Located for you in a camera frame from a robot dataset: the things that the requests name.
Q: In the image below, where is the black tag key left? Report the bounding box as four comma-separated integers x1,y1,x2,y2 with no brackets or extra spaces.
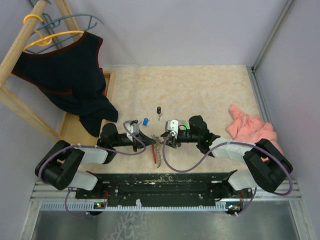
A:
131,119,139,124

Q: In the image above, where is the blue tag key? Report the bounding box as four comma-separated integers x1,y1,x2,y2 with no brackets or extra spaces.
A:
142,118,149,127

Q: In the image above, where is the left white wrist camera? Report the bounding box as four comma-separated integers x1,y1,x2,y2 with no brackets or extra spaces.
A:
125,122,140,138

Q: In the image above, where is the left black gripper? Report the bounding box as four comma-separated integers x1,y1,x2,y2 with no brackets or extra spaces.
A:
111,129,156,153

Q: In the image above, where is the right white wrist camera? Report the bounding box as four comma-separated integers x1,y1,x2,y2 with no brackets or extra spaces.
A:
165,119,179,138

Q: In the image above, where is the pink cloth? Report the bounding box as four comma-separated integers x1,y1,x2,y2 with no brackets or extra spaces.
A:
226,104,284,154

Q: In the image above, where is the aluminium frame post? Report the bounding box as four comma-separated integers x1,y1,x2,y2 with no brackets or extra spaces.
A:
251,0,296,73

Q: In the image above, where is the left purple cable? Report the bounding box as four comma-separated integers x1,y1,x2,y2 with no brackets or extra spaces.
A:
37,120,147,218

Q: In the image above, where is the green tag key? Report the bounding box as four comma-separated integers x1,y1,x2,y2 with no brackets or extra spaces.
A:
178,121,190,130

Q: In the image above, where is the wooden tray frame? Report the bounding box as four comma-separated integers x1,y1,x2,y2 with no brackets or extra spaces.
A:
58,70,116,146

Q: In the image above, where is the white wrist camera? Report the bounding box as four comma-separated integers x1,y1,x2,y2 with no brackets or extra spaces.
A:
125,122,140,138
165,119,179,138

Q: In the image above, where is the black tag key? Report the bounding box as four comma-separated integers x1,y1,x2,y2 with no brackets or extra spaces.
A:
156,106,163,121
131,119,139,124

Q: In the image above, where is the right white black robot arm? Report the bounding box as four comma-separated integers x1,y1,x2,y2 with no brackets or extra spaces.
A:
161,115,293,198

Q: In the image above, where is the metal key organizer red strap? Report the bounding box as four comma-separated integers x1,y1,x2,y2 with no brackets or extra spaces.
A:
150,134,163,169

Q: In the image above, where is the black tag key upper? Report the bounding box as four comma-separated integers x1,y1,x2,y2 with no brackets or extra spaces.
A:
156,106,163,121

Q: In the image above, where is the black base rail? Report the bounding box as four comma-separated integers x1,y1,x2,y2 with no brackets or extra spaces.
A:
47,171,286,208

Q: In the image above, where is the yellow plastic hanger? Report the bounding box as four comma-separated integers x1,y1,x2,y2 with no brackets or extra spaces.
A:
23,14,84,51

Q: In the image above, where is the dark navy vest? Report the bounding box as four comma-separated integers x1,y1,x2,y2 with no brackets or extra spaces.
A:
12,32,119,137

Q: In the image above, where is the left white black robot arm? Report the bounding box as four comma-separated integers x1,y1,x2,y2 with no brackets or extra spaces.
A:
34,120,156,199

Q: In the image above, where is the wooden clothes rack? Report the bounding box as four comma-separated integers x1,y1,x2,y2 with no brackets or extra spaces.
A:
0,0,83,151

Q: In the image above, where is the teal plastic hanger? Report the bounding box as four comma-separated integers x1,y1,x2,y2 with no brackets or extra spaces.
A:
25,13,104,54

